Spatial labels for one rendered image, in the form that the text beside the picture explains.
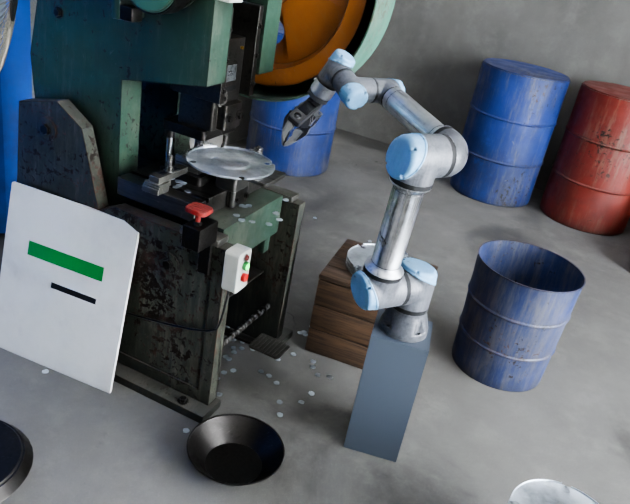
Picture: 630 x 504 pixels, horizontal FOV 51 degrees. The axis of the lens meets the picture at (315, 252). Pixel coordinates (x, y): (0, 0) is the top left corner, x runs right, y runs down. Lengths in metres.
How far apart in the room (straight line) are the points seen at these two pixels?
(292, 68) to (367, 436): 1.28
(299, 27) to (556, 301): 1.35
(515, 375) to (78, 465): 1.63
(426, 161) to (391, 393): 0.79
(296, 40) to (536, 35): 2.97
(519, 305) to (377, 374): 0.72
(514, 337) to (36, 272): 1.75
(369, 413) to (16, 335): 1.26
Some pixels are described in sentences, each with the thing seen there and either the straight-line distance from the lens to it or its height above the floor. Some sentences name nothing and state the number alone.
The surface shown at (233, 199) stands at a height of 0.68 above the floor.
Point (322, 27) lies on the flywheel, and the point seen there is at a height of 1.21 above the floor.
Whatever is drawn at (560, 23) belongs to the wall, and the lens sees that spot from 5.15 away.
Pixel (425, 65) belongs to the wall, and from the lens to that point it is 5.35.
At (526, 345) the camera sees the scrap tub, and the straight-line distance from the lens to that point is 2.69.
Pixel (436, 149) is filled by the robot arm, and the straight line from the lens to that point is 1.73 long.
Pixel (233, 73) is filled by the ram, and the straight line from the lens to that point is 2.17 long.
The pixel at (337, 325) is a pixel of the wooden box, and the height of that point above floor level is 0.16.
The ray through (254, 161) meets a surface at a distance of 2.26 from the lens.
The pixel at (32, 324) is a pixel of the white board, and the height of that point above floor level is 0.13.
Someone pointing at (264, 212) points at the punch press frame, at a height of 0.62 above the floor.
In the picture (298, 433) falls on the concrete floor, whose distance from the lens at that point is 2.32.
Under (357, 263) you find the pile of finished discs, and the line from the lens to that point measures 2.57.
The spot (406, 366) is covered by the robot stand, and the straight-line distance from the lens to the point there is 2.08.
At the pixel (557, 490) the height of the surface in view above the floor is 0.26.
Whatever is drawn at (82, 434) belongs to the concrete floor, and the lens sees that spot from 2.26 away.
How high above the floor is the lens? 1.54
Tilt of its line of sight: 26 degrees down
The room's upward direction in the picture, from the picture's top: 11 degrees clockwise
